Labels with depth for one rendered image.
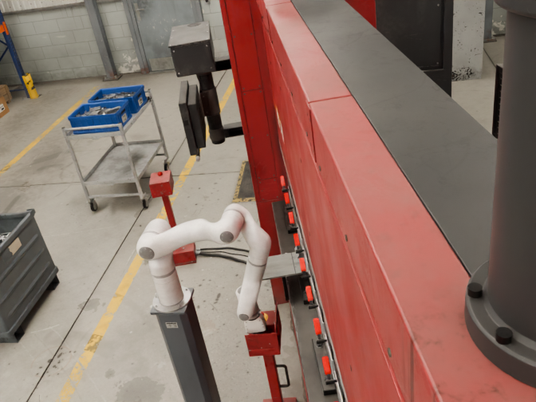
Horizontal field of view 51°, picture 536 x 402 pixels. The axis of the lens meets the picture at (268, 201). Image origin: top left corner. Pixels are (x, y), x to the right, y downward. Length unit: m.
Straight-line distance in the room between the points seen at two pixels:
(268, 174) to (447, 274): 2.92
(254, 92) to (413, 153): 2.43
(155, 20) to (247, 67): 6.69
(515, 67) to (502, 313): 0.24
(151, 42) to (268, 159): 6.74
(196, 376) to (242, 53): 1.79
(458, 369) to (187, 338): 2.36
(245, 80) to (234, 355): 1.81
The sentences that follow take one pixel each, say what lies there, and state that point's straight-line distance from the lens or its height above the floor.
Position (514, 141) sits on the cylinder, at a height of 2.53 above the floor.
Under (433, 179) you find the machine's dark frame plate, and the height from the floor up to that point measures 2.30.
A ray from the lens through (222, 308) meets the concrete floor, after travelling 4.26.
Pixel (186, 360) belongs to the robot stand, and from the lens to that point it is 3.00.
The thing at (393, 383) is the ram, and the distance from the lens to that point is 0.91.
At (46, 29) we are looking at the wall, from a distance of 10.79.
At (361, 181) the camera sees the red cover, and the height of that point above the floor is 2.30.
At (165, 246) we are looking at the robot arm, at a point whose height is 1.38.
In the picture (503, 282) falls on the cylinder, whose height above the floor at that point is 2.38.
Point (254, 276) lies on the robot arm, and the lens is 2.57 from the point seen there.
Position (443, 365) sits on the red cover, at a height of 2.30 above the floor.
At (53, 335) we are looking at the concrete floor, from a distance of 4.60.
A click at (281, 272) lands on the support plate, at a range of 2.84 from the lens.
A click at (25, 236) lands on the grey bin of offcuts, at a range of 4.72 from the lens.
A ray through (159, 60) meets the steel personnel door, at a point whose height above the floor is 0.20.
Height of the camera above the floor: 2.74
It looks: 30 degrees down
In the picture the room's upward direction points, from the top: 10 degrees counter-clockwise
